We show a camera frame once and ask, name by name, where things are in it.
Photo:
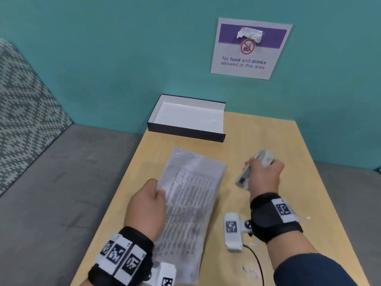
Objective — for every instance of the printed white paper sheet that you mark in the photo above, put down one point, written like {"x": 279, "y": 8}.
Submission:
{"x": 190, "y": 205}

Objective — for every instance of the black left wristband with markers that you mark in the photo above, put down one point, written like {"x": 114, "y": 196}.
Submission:
{"x": 140, "y": 241}

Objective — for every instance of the person's right hand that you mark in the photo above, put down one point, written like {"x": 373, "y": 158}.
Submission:
{"x": 266, "y": 178}

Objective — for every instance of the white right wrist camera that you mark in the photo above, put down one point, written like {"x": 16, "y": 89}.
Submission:
{"x": 233, "y": 232}

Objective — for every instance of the dark box with white inside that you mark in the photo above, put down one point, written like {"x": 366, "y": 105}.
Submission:
{"x": 190, "y": 119}

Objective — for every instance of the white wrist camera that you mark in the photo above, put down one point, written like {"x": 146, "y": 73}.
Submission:
{"x": 233, "y": 232}
{"x": 163, "y": 275}

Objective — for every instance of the person's left hand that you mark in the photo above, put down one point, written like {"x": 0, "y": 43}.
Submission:
{"x": 146, "y": 211}

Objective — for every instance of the person's right forearm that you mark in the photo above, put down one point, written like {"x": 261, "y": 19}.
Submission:
{"x": 297, "y": 259}

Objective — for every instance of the patterned teal sofa backrest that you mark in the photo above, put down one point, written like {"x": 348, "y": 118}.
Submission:
{"x": 26, "y": 116}

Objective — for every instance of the white stapler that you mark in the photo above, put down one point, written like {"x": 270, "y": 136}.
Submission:
{"x": 242, "y": 177}

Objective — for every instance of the crumpled white tape piece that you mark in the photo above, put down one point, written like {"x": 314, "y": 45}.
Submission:
{"x": 250, "y": 32}

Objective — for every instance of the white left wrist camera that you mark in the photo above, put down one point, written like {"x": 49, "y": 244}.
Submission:
{"x": 163, "y": 275}

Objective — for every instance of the grey sofa seat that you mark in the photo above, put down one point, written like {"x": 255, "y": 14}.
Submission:
{"x": 53, "y": 205}
{"x": 354, "y": 205}

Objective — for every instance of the white and purple wall sign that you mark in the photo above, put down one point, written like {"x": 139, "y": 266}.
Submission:
{"x": 247, "y": 65}

